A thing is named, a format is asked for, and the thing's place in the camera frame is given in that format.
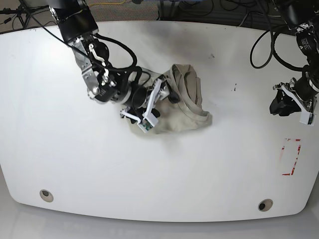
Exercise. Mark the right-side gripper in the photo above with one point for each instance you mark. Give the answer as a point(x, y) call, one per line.
point(141, 99)

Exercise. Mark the table cable grommet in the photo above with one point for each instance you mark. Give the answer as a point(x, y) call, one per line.
point(265, 205)
point(46, 196)

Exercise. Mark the black tripod stand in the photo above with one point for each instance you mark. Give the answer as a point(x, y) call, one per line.
point(23, 13)

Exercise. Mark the right-side wrist camera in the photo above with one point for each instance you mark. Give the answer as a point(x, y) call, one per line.
point(147, 123)

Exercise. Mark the right table cable grommet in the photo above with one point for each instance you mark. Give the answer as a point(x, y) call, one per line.
point(265, 205)

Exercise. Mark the left-side wrist camera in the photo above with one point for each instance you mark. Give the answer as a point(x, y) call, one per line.
point(307, 118)

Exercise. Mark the beige T-shirt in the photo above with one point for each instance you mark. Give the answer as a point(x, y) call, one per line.
point(185, 115)

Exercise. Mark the red tape rectangle marking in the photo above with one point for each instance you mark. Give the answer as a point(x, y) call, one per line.
point(289, 156)

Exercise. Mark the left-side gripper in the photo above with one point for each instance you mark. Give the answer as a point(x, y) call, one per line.
point(293, 97)

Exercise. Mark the left table cable grommet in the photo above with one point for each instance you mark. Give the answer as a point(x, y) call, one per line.
point(46, 196)

